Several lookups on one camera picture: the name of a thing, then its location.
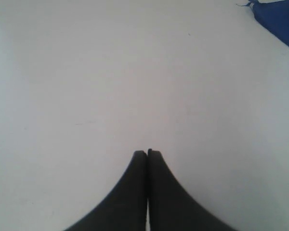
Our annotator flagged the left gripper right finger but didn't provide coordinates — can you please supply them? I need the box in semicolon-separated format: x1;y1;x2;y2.
147;149;228;231

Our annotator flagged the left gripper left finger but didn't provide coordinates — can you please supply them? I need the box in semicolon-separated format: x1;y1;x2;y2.
67;151;147;231

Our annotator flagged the blue towel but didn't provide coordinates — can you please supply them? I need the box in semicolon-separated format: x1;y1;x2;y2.
243;0;289;47

